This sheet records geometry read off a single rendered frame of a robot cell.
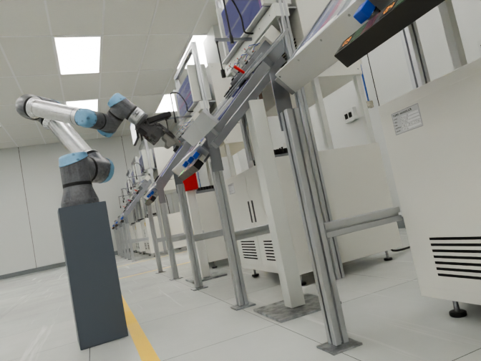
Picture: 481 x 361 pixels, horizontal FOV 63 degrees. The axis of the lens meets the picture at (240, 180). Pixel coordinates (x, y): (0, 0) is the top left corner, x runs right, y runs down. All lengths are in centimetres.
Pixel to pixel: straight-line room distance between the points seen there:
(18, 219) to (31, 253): 84
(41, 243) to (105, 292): 885
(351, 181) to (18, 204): 929
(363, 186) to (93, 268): 134
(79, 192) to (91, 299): 43
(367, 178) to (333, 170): 21
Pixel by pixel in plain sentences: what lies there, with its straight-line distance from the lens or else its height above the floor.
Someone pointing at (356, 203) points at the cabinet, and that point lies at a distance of 208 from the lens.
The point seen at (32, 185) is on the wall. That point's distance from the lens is 1065.
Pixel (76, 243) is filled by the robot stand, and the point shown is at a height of 40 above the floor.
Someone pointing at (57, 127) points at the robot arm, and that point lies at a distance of 204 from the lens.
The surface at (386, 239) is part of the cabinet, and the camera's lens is 218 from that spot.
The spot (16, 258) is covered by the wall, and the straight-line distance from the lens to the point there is 1060.
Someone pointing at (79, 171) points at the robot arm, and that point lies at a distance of 176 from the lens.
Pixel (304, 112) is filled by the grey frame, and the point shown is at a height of 81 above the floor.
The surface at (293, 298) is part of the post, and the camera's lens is 154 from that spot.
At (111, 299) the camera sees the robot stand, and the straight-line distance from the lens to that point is 172.
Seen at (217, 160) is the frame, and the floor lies 64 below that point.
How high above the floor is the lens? 39
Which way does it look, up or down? 5 degrees up
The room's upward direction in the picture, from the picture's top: 11 degrees counter-clockwise
